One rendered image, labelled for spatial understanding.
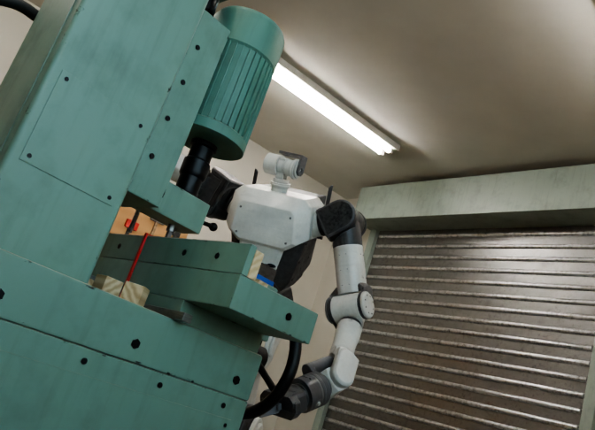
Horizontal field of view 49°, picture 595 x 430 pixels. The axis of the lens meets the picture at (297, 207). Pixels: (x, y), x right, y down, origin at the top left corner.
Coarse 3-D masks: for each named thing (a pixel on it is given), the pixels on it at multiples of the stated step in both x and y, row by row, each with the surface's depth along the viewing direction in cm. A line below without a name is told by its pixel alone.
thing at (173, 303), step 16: (160, 304) 120; (176, 304) 116; (192, 304) 117; (192, 320) 117; (208, 320) 119; (224, 320) 122; (224, 336) 122; (240, 336) 125; (256, 336) 127; (256, 352) 127
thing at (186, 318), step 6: (90, 276) 135; (144, 306) 118; (150, 306) 117; (156, 306) 116; (162, 312) 114; (168, 312) 112; (174, 312) 111; (180, 312) 110; (174, 318) 111; (180, 318) 110; (186, 318) 110
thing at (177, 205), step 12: (168, 192) 132; (180, 192) 134; (168, 204) 132; (180, 204) 134; (192, 204) 137; (204, 204) 139; (156, 216) 134; (168, 216) 132; (180, 216) 134; (192, 216) 137; (204, 216) 139; (168, 228) 136; (180, 228) 138; (192, 228) 137
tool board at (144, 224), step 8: (120, 208) 468; (128, 208) 471; (120, 216) 467; (128, 216) 471; (144, 216) 479; (120, 224) 467; (128, 224) 468; (136, 224) 472; (144, 224) 478; (152, 224) 482; (160, 224) 485; (112, 232) 463; (120, 232) 467; (136, 232) 474; (144, 232) 478; (152, 232) 480; (160, 232) 486; (176, 232) 491
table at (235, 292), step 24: (96, 264) 142; (120, 264) 135; (144, 264) 129; (168, 288) 120; (192, 288) 115; (216, 288) 111; (240, 288) 108; (264, 288) 112; (216, 312) 119; (240, 312) 108; (264, 312) 112; (288, 312) 116; (312, 312) 120; (264, 336) 140; (288, 336) 118
